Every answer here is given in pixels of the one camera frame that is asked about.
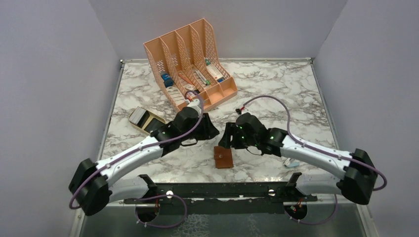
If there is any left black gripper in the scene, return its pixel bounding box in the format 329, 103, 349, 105
181, 114, 219, 142

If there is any brown leather card holder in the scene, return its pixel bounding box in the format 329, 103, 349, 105
213, 146, 234, 169

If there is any stack of credit cards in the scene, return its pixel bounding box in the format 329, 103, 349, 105
128, 107, 150, 127

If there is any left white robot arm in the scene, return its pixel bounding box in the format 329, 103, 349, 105
69, 107, 219, 216

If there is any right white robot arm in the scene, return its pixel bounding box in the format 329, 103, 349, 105
218, 113, 378, 205

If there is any white labelled box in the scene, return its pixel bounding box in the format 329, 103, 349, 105
166, 86, 185, 106

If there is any red white box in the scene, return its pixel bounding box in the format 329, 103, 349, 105
207, 64, 225, 82

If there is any tan oval tray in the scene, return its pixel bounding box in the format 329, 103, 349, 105
128, 107, 166, 134

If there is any small white blue object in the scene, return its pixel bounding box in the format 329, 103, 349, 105
283, 158, 299, 168

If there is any pink plastic file organizer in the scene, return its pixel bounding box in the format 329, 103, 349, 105
144, 19, 238, 112

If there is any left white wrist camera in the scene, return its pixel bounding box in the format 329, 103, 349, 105
186, 99, 202, 115

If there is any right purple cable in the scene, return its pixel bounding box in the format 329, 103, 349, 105
240, 95, 388, 226

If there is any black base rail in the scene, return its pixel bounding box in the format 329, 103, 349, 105
124, 182, 317, 215

